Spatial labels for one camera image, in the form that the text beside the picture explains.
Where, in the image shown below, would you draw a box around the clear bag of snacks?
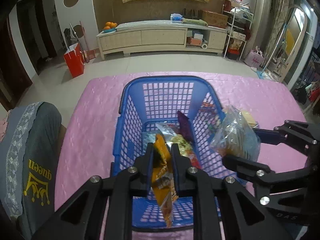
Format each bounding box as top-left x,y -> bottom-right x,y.
209,106 -> 261,161

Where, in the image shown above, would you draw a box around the orange yellow snack packet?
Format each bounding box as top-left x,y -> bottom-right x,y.
151,134 -> 178,228

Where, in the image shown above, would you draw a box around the pink tablecloth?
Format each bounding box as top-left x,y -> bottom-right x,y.
54,71 -> 308,240

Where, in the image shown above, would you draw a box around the colourful snack packet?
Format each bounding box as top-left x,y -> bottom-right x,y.
200,102 -> 221,134

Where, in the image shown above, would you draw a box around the pink gift bag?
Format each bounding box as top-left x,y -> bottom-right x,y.
244,47 -> 265,68

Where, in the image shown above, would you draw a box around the purple snack packet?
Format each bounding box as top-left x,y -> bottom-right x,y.
177,111 -> 194,143

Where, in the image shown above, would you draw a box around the clear bag teal candies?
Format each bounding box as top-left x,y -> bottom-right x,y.
142,131 -> 157,154

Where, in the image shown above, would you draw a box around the standing mirror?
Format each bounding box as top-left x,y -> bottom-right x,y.
262,5 -> 308,83

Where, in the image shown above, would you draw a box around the red white snack packet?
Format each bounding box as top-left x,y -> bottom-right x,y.
156,122 -> 201,168

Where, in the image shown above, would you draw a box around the blue plastic basket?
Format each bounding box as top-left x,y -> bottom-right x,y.
111,75 -> 247,233

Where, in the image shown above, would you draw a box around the white metal shelf rack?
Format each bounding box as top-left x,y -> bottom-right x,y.
222,2 -> 254,60

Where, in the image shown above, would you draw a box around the cardboard box on cabinet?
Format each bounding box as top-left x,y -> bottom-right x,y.
202,10 -> 228,29

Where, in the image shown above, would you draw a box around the blue tissue pack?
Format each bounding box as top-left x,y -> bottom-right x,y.
170,13 -> 183,22

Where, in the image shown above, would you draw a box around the cream TV cabinet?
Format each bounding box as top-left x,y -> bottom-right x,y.
97,20 -> 227,58

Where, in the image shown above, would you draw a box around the red paper bag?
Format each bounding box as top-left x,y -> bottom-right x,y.
63,43 -> 85,78

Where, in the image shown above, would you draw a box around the pile of oranges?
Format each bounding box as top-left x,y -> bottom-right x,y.
103,22 -> 118,30

